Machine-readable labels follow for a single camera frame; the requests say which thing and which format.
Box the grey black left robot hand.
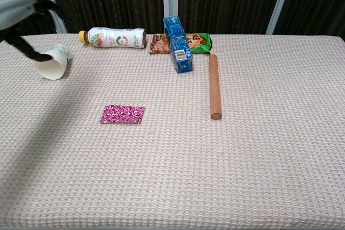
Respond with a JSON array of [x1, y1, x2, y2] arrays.
[[0, 0, 65, 62]]

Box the white paper cup green print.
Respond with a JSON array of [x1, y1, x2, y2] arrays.
[[33, 44, 72, 81]]

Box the white drink bottle yellow cap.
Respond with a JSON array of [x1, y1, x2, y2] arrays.
[[78, 26, 148, 50]]

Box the brown snack packet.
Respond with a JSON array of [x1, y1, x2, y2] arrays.
[[149, 33, 172, 55]]

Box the blue cardboard box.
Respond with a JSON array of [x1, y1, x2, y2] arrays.
[[163, 14, 195, 74]]

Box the green snack packet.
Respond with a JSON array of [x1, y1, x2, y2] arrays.
[[185, 32, 213, 55]]

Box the wooden rolling pin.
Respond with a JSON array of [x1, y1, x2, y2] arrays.
[[209, 53, 223, 121]]

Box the pink woven tablecloth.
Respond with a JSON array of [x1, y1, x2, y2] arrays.
[[0, 33, 345, 230]]

